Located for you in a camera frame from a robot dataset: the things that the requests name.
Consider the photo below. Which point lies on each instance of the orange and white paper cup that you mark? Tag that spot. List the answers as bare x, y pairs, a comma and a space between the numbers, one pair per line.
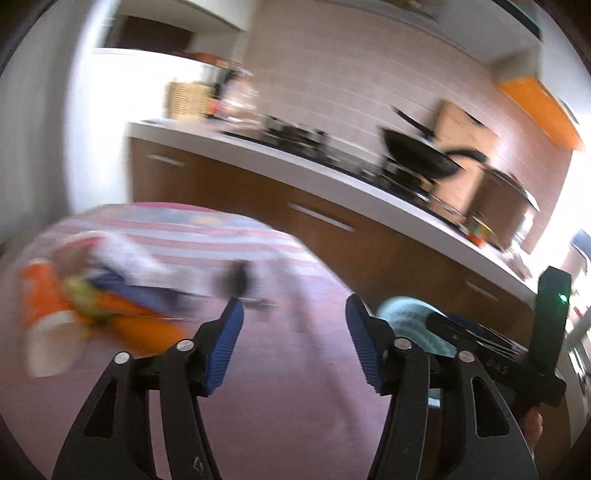
44, 314

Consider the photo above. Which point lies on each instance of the black binder clip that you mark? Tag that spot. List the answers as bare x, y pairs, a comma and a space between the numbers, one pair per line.
240, 279

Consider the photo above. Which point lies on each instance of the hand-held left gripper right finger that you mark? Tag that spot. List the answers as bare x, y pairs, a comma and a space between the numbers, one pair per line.
364, 344

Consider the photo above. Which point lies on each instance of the black wok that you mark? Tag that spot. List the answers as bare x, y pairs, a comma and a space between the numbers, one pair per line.
418, 154

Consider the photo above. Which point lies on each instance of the orange snack packet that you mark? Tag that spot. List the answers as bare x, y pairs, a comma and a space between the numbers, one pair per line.
138, 327

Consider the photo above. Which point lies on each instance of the brown wooden base cabinets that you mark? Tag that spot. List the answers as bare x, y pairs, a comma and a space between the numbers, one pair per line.
277, 198

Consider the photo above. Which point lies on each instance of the white crumpled paper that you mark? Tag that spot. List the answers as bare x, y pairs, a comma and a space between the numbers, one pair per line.
127, 258

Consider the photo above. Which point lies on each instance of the group of condiment bottles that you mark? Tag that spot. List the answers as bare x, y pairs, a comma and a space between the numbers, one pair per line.
235, 94

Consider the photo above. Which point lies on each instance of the green crumpled wrapper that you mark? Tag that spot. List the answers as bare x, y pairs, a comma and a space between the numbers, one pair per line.
83, 297

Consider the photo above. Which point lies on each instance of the white kitchen countertop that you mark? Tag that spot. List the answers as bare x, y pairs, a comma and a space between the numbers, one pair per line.
323, 177

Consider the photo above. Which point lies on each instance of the small colourful jar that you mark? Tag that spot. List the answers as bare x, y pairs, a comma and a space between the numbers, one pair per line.
479, 230

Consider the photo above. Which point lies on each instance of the person's right hand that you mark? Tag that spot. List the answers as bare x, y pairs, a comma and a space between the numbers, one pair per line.
532, 431

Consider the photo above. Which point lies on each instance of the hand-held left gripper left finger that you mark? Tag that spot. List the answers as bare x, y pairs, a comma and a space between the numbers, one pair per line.
225, 344

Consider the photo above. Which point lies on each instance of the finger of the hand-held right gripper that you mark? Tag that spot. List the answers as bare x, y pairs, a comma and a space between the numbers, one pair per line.
445, 325

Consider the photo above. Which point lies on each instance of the dark blue packet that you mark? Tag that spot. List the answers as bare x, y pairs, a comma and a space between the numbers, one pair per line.
134, 288

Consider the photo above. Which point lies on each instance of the steel pot with lid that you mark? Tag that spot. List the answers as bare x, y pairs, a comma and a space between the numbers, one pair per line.
503, 203

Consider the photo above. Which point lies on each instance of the black gas stove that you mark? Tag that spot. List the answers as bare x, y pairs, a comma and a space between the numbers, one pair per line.
323, 147

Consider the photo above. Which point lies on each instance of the orange wall cabinet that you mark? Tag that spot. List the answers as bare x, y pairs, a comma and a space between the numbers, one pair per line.
542, 108

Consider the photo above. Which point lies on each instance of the woven basket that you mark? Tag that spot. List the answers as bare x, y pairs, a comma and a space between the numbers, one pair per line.
187, 99

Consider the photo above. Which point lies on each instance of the wooden cutting board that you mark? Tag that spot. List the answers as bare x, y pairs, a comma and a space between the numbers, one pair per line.
464, 129

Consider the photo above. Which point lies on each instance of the white wall cabinet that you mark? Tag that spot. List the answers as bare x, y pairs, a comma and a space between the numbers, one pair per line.
175, 25

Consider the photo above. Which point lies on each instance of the pink striped tablecloth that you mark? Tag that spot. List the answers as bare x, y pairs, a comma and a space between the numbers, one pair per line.
286, 369

